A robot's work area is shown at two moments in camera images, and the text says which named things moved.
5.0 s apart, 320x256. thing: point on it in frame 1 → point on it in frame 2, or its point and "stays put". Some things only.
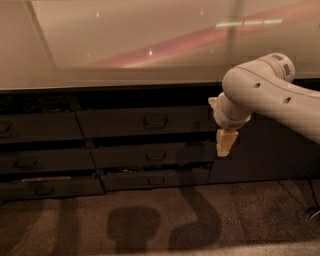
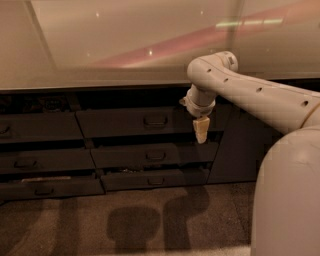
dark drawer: (40, 126) stays put
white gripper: (224, 119) → (200, 108)
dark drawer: (47, 160) stays put
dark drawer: (147, 121) stays put
